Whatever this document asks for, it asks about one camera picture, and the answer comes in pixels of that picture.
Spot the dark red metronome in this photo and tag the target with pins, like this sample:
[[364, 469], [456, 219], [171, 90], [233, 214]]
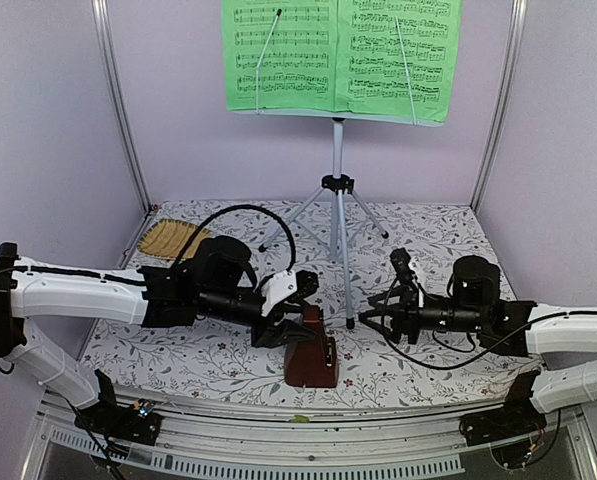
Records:
[[312, 363]]

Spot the aluminium corner post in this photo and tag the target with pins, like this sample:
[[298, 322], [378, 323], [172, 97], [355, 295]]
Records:
[[105, 42], [509, 67]]

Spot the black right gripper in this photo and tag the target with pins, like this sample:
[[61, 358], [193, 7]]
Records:
[[405, 318]]

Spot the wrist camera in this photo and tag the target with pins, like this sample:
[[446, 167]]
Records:
[[287, 288], [411, 281]]

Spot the aluminium corner post right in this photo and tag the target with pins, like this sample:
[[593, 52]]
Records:
[[509, 67]]

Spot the aluminium corner post left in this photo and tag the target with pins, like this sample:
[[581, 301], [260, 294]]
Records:
[[105, 42]]

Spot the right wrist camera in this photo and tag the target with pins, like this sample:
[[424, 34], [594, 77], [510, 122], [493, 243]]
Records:
[[411, 281]]

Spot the green sheet music page one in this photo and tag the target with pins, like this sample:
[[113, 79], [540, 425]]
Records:
[[279, 54]]

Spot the aluminium front rail frame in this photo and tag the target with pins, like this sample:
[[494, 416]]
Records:
[[214, 440]]

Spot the woven bamboo tray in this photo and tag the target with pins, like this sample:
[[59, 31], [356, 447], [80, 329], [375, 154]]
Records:
[[165, 238]]

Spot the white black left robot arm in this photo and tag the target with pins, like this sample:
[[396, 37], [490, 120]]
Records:
[[218, 282]]

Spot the green sheet music stack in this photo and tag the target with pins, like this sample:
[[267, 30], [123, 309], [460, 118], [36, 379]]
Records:
[[397, 59]]

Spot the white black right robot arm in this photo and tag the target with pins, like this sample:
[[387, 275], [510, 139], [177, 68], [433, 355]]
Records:
[[505, 328]]

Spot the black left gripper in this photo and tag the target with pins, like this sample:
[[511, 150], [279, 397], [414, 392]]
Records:
[[274, 336]]

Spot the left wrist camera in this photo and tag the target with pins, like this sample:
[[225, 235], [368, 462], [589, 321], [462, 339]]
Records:
[[287, 288]]

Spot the white perforated music stand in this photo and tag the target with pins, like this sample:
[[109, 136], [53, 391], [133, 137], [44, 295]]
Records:
[[337, 182]]

